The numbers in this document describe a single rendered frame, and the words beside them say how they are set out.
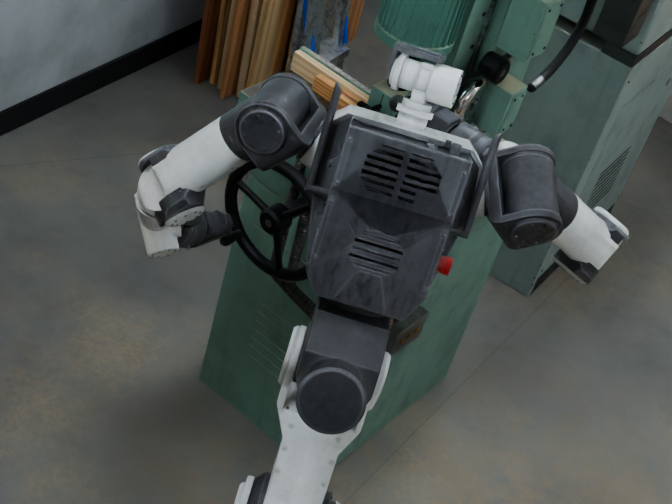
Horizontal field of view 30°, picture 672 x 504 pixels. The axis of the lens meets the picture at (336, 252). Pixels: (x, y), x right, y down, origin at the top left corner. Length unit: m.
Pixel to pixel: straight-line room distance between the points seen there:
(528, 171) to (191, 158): 0.57
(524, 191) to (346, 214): 0.31
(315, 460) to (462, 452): 1.25
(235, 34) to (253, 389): 1.50
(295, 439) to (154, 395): 1.15
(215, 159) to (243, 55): 2.30
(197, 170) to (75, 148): 1.98
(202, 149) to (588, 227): 0.68
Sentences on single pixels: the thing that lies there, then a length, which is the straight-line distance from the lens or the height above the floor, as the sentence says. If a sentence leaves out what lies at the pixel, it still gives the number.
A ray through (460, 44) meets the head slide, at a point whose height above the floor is 1.16.
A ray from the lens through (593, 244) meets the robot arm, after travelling 2.24.
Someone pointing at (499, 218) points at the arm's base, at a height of 1.29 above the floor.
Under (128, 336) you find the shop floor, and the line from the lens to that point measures 3.50.
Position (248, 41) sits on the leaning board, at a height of 0.23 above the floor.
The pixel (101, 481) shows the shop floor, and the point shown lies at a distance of 3.17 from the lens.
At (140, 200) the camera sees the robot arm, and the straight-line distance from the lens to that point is 2.28.
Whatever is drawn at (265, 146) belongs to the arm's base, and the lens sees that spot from 2.04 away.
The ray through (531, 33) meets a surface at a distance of 2.78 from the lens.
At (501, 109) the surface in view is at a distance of 2.85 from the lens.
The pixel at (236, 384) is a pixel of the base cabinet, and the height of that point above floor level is 0.08.
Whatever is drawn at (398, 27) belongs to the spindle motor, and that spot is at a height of 1.22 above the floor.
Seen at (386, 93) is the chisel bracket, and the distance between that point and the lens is 2.76.
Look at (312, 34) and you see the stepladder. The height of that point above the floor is 0.60.
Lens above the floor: 2.48
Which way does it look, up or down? 39 degrees down
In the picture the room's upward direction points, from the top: 17 degrees clockwise
